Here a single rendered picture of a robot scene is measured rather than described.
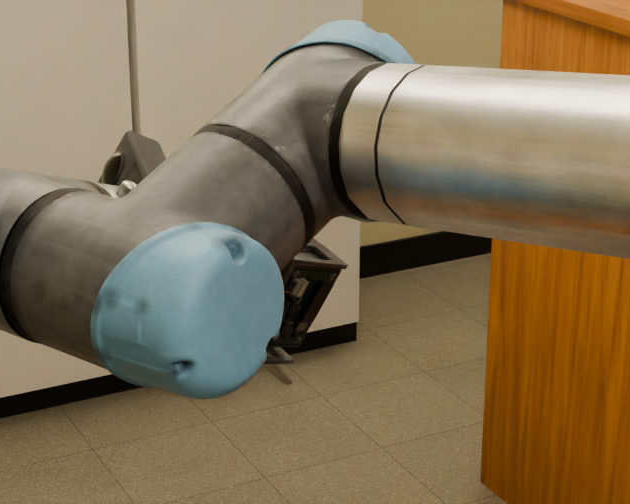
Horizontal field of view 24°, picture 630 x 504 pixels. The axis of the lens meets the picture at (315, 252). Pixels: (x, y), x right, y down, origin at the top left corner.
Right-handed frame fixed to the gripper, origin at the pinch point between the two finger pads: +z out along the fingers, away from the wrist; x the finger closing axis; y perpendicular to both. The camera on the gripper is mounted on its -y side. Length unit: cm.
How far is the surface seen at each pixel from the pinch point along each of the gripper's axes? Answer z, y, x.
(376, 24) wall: 265, -194, -26
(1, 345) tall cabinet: 158, -170, -123
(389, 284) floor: 289, -162, -92
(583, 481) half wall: 193, -44, -68
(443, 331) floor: 272, -129, -88
